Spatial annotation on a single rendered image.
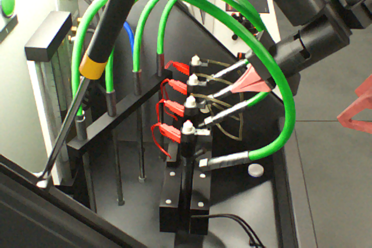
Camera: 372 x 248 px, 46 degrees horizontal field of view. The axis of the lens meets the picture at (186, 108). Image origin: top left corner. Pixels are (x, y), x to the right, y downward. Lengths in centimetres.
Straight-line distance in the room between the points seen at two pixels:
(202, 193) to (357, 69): 263
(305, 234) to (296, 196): 10
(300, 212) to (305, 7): 46
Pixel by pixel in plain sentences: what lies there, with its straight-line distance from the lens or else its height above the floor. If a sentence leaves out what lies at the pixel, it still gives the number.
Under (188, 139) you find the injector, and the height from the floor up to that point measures 113.
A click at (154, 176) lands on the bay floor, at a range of 116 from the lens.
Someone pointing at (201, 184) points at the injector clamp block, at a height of 98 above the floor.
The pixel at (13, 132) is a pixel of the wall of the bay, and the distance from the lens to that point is 78.
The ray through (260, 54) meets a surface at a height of 137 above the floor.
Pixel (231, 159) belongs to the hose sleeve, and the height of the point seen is 118.
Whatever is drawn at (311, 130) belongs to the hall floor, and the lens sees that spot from 273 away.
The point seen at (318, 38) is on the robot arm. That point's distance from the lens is 66.
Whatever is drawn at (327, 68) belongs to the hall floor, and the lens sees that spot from 337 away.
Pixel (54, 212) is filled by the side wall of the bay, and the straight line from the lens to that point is 48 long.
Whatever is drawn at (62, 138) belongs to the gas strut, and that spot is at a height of 138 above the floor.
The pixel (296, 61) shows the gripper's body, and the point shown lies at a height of 132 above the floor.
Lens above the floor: 165
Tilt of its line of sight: 37 degrees down
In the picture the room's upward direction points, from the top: 2 degrees clockwise
